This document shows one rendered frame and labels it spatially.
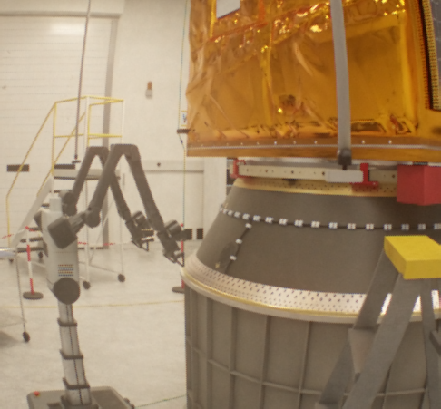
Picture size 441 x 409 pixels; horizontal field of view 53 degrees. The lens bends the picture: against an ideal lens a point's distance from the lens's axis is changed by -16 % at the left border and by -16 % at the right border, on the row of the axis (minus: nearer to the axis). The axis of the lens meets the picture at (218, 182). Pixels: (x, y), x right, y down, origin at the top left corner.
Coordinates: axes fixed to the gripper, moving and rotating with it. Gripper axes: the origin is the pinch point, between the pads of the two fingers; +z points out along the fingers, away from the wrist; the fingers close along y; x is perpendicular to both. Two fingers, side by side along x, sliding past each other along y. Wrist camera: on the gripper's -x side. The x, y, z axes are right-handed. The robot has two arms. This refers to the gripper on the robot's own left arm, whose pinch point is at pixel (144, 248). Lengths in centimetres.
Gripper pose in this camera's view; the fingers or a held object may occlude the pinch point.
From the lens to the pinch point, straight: 303.5
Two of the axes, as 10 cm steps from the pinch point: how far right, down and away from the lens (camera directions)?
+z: 4.1, 8.6, 3.0
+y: -5.2, -0.5, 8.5
